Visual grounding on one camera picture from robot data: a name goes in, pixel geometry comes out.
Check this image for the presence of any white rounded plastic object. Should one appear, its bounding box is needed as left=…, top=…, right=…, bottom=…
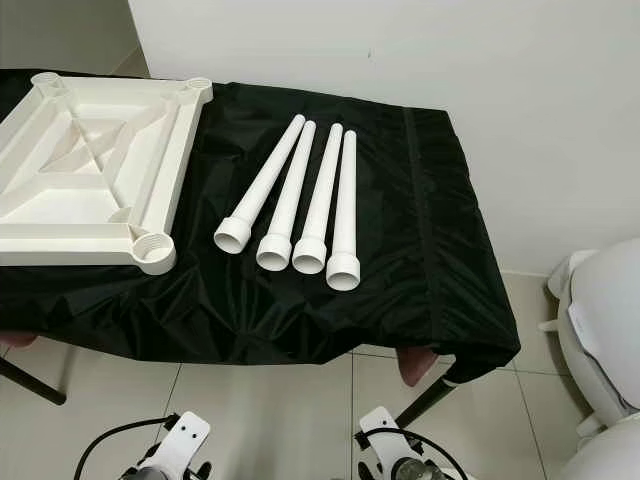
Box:
left=540, top=238, right=640, bottom=480

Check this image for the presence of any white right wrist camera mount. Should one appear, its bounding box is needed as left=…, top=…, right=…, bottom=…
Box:
left=355, top=405, right=421, bottom=480

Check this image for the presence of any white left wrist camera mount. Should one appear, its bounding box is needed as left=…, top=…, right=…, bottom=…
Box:
left=135, top=410, right=212, bottom=480

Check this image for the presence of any black metal table leg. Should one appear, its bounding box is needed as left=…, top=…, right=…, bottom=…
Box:
left=0, top=356, right=63, bottom=407
left=393, top=372, right=466, bottom=431

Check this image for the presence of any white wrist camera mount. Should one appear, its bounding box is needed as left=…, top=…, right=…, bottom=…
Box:
left=355, top=405, right=421, bottom=480
left=135, top=410, right=212, bottom=480

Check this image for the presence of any black cloth table cover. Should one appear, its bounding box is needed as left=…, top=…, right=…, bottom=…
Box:
left=0, top=68, right=523, bottom=386

